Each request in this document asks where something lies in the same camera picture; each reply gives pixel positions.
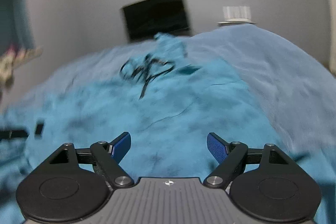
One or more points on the patterned clothes on sill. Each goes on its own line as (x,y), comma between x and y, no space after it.
(13,59)

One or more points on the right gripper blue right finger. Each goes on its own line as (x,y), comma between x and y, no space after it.
(231,158)

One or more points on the white wifi router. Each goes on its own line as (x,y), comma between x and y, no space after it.
(234,15)

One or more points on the teal garment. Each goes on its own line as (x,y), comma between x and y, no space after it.
(149,156)

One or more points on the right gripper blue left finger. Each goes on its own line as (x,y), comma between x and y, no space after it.
(107,157)

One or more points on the black television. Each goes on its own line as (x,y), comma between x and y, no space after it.
(146,18)

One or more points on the light blue bed blanket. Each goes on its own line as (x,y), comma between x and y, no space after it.
(239,80)

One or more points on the teal window curtain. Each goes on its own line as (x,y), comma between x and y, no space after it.
(15,26)

